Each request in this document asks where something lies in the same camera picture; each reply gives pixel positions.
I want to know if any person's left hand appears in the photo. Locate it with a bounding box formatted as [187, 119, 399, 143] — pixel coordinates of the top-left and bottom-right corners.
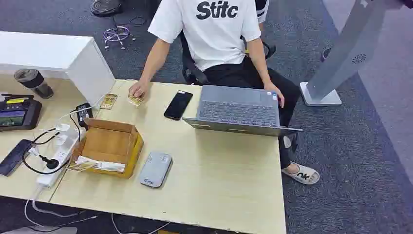
[263, 82, 285, 109]

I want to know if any person's right hand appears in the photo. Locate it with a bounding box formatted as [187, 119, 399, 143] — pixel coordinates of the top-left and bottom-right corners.
[128, 80, 150, 98]

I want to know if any gold card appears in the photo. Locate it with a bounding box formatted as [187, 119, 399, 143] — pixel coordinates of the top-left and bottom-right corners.
[127, 94, 145, 107]
[68, 161, 97, 173]
[100, 94, 118, 110]

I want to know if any wooden card box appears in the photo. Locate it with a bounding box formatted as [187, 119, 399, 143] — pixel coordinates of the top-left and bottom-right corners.
[69, 118, 145, 179]

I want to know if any grey laptop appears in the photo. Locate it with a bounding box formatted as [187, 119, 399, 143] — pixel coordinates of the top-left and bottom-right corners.
[182, 84, 303, 137]

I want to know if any black smartphone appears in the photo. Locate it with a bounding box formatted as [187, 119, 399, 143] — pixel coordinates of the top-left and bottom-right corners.
[163, 90, 193, 121]

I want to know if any black office chair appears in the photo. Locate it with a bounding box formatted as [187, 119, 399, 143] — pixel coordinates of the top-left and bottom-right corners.
[179, 30, 277, 85]

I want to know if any chrome stool base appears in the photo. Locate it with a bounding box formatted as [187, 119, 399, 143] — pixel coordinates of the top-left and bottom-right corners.
[103, 26, 136, 50]

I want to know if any black power adapter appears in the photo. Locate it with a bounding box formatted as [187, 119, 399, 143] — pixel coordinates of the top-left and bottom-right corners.
[75, 102, 94, 128]

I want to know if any person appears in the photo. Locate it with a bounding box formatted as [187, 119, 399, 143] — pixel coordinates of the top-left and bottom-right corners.
[128, 0, 320, 185]

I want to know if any grey kiosk stand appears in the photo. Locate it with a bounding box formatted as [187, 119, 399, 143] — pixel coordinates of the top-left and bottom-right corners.
[299, 0, 404, 107]

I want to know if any white cabinet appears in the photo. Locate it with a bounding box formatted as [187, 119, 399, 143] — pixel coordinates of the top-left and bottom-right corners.
[0, 31, 116, 106]

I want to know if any black round stool seat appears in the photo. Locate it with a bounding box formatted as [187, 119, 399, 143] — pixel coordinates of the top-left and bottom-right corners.
[90, 0, 123, 18]

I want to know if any white slipper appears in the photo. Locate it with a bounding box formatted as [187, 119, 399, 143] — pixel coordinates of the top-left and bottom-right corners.
[282, 162, 320, 185]

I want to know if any dark drink cup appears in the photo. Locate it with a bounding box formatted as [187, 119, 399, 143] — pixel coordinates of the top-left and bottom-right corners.
[13, 69, 54, 99]

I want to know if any white power strip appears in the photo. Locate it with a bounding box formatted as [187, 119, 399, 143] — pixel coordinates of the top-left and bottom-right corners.
[36, 129, 85, 188]

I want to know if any black controller with screen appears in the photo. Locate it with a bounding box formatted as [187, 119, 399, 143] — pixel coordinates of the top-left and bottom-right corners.
[0, 94, 43, 133]

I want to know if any black flat phone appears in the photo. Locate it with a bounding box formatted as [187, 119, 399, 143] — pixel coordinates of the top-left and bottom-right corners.
[0, 139, 34, 177]

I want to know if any pale grey floor plate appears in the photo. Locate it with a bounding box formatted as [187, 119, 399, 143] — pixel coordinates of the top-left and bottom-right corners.
[0, 227, 78, 234]

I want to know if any black cable loop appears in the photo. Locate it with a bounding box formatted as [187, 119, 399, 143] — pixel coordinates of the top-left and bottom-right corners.
[130, 16, 148, 27]

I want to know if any black cable with plug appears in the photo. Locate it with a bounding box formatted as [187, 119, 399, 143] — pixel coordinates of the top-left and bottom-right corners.
[21, 115, 81, 176]

